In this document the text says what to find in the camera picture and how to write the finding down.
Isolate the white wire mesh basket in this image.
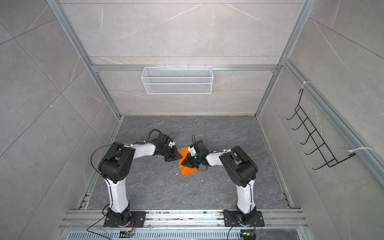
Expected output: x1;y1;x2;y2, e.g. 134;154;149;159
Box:
141;67;214;95

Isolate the black wire hook rack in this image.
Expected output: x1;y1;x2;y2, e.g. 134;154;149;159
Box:
286;89;356;171

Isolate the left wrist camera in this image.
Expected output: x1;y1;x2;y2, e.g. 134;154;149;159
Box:
157;133;176;148

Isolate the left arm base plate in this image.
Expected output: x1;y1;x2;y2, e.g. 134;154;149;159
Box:
103;211;147;228

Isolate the white cable tie lower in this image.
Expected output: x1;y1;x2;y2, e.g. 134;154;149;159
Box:
347;147;374;153

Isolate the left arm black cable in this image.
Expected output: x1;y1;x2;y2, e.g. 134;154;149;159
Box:
89;128;163;178

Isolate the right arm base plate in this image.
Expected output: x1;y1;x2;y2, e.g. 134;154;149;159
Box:
223;210;265;227

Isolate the aluminium mounting rail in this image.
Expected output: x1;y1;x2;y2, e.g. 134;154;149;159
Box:
59;209;309;230

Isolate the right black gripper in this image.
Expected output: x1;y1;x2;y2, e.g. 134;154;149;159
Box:
180;153;203;169

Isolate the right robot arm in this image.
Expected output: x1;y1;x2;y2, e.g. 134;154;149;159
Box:
181;145;258;226

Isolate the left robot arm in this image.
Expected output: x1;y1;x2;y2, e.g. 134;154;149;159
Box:
98;141;182;227

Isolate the white vented cable duct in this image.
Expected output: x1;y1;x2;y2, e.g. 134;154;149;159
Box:
66;230;245;240

